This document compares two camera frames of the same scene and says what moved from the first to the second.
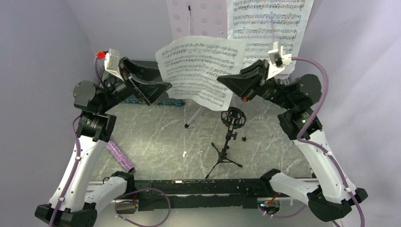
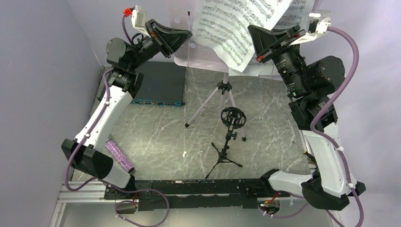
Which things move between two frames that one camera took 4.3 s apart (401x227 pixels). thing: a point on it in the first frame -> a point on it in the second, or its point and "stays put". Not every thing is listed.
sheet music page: [191, 65] -> [222, 26]
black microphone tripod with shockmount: [233, 117] stays put
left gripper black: [150, 91] -> [167, 40]
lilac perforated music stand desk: [198, 18] -> [179, 13]
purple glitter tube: [125, 163] stays put
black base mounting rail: [193, 194] stays put
